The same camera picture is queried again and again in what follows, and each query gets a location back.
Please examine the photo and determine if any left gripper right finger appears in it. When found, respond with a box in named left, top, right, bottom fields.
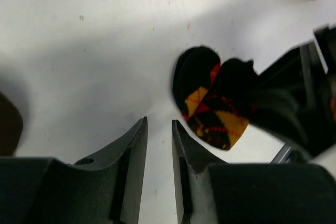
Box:
left=172, top=120, right=335, bottom=223

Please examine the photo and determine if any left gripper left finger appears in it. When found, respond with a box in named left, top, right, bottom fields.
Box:
left=1, top=118, right=148, bottom=223

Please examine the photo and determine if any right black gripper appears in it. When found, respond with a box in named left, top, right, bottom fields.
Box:
left=251, top=26, right=335, bottom=157

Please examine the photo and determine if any argyle patterned sock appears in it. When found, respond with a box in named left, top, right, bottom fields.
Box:
left=172, top=46, right=258, bottom=151

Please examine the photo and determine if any brown striped cuff sock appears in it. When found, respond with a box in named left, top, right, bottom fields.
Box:
left=0, top=93, right=23, bottom=156

